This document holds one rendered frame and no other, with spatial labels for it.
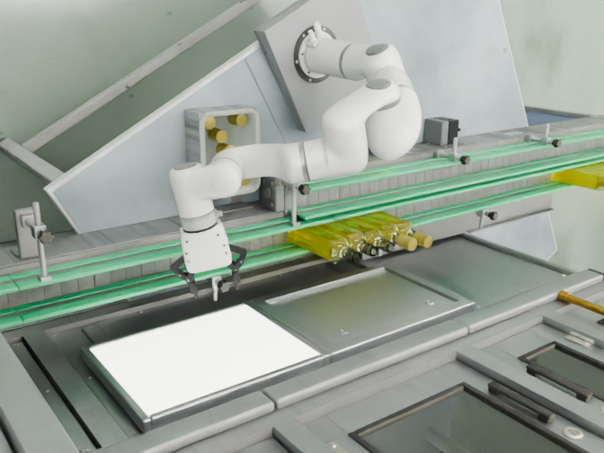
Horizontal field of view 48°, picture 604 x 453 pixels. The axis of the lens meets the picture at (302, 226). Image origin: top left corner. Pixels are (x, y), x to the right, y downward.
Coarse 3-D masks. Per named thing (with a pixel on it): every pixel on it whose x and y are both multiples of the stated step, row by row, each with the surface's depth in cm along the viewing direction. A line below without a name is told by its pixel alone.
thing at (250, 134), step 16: (208, 112) 168; (224, 112) 170; (240, 112) 173; (256, 112) 176; (224, 128) 180; (240, 128) 183; (256, 128) 178; (208, 144) 178; (240, 144) 184; (208, 160) 179; (240, 192) 180
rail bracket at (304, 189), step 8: (280, 184) 179; (288, 184) 175; (296, 184) 174; (304, 184) 172; (296, 192) 175; (304, 192) 171; (296, 200) 176; (296, 208) 177; (296, 216) 177; (288, 224) 179; (296, 224) 177
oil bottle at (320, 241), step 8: (288, 232) 187; (296, 232) 184; (304, 232) 181; (312, 232) 178; (320, 232) 178; (328, 232) 178; (296, 240) 184; (304, 240) 181; (312, 240) 178; (320, 240) 175; (328, 240) 173; (336, 240) 173; (344, 240) 173; (312, 248) 179; (320, 248) 176; (328, 248) 173; (336, 248) 171; (328, 256) 174; (336, 256) 172
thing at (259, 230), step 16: (592, 160) 256; (512, 176) 231; (528, 176) 232; (448, 192) 210; (368, 208) 194; (384, 208) 195; (256, 224) 179; (272, 224) 180; (304, 224) 180; (320, 224) 183; (176, 240) 167; (240, 240) 168; (112, 256) 156; (128, 256) 157; (144, 256) 156; (160, 256) 156; (32, 272) 146; (48, 272) 147; (64, 272) 146; (80, 272) 146; (96, 272) 148; (0, 288) 138; (16, 288) 139; (32, 288) 141
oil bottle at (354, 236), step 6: (330, 222) 185; (336, 222) 185; (330, 228) 181; (336, 228) 180; (342, 228) 180; (348, 228) 180; (354, 228) 180; (342, 234) 177; (348, 234) 176; (354, 234) 176; (360, 234) 177; (348, 240) 175; (354, 240) 175; (360, 240) 175; (366, 240) 177; (354, 246) 175; (360, 252) 176
